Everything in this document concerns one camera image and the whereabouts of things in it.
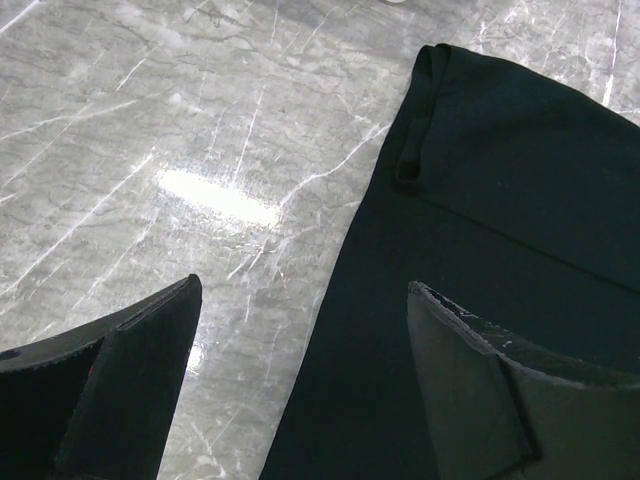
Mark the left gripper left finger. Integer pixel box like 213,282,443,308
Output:
1,274,202,479

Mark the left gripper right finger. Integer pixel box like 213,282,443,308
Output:
407,282,639,479

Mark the black t shirt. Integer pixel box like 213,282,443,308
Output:
261,44,639,479

